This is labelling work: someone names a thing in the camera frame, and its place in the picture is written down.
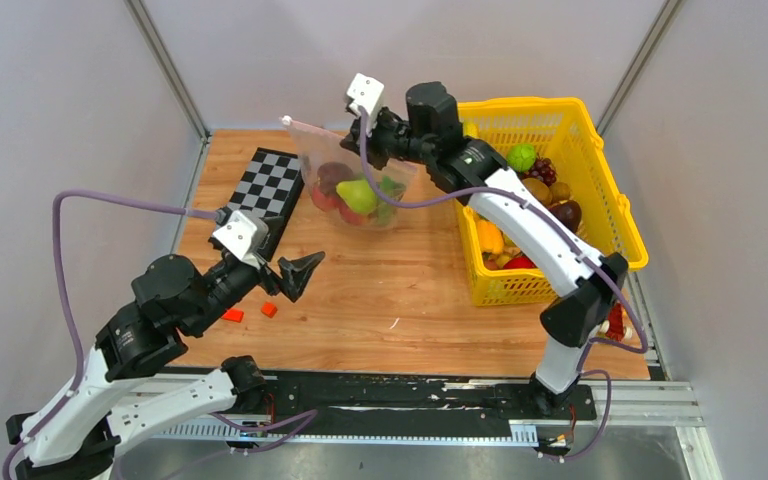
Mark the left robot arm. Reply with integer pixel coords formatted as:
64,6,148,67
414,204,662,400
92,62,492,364
5,252,325,479

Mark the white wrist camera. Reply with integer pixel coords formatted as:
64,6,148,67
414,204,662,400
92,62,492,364
345,73,385,136
210,209,269,268

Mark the red tomato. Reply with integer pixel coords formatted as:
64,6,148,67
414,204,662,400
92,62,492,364
338,205,369,226

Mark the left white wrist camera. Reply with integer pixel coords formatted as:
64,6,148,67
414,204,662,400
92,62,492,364
210,209,269,268

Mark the brown potato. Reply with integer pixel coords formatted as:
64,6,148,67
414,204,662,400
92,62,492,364
522,177,553,207

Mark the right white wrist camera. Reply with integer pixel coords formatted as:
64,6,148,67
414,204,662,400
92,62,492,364
345,73,385,136

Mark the red apple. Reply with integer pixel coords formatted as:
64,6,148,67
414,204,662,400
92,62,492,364
310,187,339,212

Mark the clear zip top bag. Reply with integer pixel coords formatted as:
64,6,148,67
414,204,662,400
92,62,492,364
281,115,417,230

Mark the colourful toy at table edge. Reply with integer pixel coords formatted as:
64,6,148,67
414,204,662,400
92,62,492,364
598,302,634,343

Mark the light green vegetable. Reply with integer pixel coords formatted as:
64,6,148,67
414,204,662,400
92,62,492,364
506,143,538,173

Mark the brown kiwi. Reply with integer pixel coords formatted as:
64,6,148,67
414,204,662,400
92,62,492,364
549,181,572,204

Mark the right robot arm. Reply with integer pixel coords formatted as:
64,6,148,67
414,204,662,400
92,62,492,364
341,73,628,418

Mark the yellow bell pepper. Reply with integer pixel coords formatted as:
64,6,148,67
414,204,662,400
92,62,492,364
476,219,505,255

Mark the long green cucumber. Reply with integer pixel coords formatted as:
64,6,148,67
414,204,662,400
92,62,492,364
375,176,406,227

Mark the small orange cube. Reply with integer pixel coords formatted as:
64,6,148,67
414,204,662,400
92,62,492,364
260,302,278,318

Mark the green pear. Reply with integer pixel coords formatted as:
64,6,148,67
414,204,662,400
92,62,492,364
336,179,378,215

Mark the yellow plastic basket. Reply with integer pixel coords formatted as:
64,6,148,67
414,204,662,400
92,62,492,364
454,97,649,307

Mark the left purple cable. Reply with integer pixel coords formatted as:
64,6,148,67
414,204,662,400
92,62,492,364
0,190,226,480

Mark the black white chessboard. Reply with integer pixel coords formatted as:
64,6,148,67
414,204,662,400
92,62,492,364
216,147,304,261

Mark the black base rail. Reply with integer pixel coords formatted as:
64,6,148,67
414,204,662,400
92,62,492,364
99,370,703,448

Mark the orange flat block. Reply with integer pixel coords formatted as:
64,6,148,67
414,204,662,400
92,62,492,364
221,308,245,323

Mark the dark red grape bunch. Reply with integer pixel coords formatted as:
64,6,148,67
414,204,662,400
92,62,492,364
526,157,557,187

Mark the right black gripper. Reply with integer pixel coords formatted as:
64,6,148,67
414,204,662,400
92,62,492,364
342,104,434,172

